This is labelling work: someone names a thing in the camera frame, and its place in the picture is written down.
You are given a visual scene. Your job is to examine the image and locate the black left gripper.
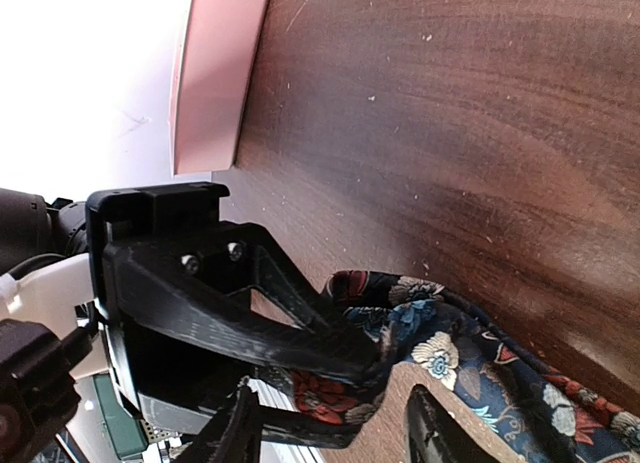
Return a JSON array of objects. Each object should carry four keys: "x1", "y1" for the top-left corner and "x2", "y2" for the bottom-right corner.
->
[{"x1": 86, "y1": 182, "x2": 378, "y2": 433}]

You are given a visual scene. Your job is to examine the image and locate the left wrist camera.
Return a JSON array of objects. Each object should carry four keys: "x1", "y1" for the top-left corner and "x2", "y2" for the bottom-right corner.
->
[{"x1": 0, "y1": 255, "x2": 101, "y2": 463}]

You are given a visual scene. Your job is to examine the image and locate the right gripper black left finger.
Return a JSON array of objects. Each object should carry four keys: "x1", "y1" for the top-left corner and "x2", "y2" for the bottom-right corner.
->
[{"x1": 175, "y1": 377, "x2": 260, "y2": 463}]

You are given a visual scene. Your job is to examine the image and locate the pink divided organizer tray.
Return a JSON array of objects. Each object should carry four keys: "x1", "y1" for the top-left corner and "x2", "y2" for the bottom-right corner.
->
[{"x1": 169, "y1": 0, "x2": 269, "y2": 176}]

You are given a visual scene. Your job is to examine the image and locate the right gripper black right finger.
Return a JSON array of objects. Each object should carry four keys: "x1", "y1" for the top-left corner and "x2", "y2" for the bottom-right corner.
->
[{"x1": 404, "y1": 385, "x2": 497, "y2": 463}]

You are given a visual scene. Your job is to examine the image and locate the navy floral patterned tie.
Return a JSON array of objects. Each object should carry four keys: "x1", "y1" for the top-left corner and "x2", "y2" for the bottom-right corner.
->
[{"x1": 259, "y1": 268, "x2": 640, "y2": 463}]

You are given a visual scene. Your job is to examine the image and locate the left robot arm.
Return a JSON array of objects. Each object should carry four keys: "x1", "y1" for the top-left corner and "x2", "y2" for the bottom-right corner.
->
[{"x1": 1, "y1": 183, "x2": 380, "y2": 433}]

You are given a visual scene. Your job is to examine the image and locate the aluminium front rail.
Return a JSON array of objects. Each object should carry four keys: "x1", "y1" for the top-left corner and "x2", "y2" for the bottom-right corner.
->
[{"x1": 54, "y1": 372, "x2": 326, "y2": 463}]

